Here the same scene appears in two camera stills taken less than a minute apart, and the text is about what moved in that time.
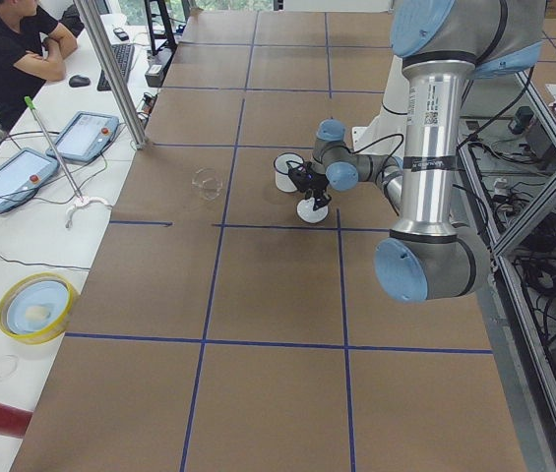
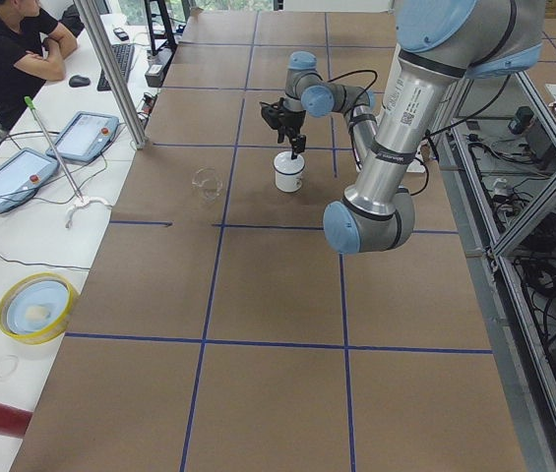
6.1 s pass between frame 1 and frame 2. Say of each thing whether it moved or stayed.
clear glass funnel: stayed
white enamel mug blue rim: stayed
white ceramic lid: moved
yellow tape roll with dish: stayed
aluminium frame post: stayed
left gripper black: moved
